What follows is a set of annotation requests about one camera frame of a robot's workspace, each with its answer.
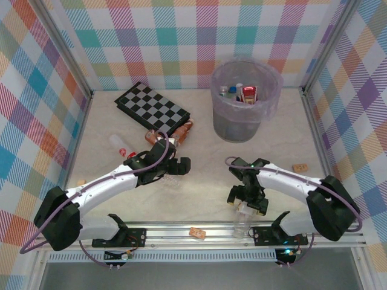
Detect clear bottle red cap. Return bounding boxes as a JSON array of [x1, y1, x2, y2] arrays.
[[109, 134, 137, 160]]

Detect clear bottle white label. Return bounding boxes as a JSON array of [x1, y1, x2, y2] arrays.
[[231, 201, 258, 240]]

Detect amber tea bottle red label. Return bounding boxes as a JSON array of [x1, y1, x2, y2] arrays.
[[240, 85, 259, 105]]

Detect small controller board green light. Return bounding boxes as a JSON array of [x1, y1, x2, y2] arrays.
[[276, 248, 296, 260]]

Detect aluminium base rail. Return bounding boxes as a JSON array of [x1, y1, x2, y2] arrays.
[[33, 222, 366, 251]]

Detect white slotted cable duct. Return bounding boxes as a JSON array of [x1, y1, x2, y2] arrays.
[[48, 252, 278, 263]]

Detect mesh bin with plastic liner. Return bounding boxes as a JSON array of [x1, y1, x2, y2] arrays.
[[210, 56, 284, 143]]

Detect folded black grey chessboard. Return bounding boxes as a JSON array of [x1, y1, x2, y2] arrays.
[[114, 81, 192, 138]]

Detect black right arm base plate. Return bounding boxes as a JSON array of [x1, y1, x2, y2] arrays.
[[252, 225, 309, 247]]

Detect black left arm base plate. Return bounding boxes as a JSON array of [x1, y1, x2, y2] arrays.
[[92, 228, 148, 248]]

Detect aluminium corner post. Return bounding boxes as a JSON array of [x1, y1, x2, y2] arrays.
[[302, 0, 362, 94], [31, 0, 94, 97]]

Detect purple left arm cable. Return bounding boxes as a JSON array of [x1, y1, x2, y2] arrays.
[[18, 131, 170, 269]]

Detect aluminium side rail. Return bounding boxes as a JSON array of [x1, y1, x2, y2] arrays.
[[57, 92, 94, 194], [301, 87, 333, 179]]

